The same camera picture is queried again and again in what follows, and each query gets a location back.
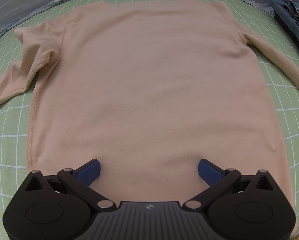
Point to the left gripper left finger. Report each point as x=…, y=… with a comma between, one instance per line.
x=77, y=183

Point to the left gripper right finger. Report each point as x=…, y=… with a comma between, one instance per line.
x=219, y=182

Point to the beige long-sleeve shirt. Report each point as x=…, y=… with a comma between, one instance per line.
x=149, y=89

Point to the folded blue jeans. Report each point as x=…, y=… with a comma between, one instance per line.
x=287, y=15

